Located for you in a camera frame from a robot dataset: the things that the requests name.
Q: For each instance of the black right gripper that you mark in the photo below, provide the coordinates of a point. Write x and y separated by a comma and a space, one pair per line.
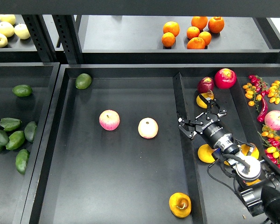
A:
210, 127

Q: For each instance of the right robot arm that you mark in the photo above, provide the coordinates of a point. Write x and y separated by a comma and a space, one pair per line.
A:
256, 182

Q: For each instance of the green avocado top centre tray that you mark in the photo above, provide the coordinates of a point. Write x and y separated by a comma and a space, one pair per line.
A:
83, 81

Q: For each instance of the green avocado tray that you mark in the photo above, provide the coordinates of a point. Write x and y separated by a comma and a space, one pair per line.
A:
83, 81
22, 90

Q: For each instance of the green avocado left tray top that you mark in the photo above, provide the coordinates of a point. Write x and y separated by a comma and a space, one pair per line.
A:
22, 90

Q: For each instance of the dark red apple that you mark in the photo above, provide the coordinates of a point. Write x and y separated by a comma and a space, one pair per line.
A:
206, 84

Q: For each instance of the bright red apple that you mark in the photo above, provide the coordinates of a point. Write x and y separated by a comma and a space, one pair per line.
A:
225, 78

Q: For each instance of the pale pink apple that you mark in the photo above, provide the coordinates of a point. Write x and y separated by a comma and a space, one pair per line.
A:
148, 128

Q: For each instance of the red chili pepper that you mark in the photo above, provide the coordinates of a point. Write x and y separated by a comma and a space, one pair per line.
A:
263, 111

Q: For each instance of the cherry tomato bunch upper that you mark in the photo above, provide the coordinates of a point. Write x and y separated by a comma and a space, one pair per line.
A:
257, 89

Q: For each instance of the cherry tomato bunch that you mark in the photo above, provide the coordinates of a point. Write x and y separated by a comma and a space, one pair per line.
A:
271, 143
257, 89

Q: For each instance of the orange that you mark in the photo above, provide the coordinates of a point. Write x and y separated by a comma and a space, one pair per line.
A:
199, 21
172, 27
196, 43
216, 24
192, 32
168, 39
206, 36

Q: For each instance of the pink apple right tray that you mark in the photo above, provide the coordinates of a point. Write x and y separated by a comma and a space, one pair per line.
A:
272, 120

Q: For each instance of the cherry tomato bunch lower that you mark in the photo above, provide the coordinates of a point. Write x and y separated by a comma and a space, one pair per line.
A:
271, 143

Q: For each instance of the black centre tray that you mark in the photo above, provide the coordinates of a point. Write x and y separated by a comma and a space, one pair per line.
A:
85, 174

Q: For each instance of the black tray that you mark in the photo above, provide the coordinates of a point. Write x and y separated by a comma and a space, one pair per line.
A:
42, 78
85, 174

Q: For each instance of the pink red apple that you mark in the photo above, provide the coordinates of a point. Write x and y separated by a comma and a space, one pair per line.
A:
109, 120

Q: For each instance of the black tray divider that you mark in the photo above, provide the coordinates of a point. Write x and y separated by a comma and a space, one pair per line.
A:
189, 159

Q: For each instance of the black upper shelf board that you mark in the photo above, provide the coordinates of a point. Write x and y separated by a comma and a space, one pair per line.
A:
233, 8

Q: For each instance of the black left tray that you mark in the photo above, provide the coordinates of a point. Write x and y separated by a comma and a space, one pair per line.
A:
42, 78

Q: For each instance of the black shelf upright post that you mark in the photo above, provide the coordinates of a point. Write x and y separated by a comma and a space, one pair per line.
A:
40, 37
67, 29

